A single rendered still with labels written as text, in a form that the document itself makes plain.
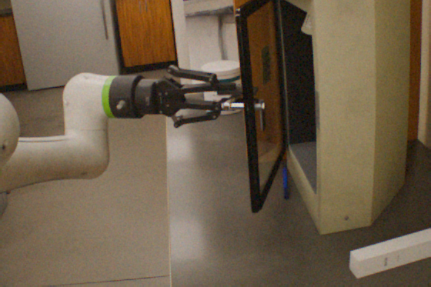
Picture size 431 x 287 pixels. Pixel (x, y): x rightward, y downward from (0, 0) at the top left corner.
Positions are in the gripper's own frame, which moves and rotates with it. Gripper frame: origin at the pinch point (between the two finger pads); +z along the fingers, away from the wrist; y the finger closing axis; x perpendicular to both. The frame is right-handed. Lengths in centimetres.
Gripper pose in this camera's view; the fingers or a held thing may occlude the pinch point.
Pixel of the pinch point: (236, 96)
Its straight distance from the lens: 101.0
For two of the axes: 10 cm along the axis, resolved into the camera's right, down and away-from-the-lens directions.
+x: 3.0, -3.7, 8.8
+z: 9.5, 0.2, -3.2
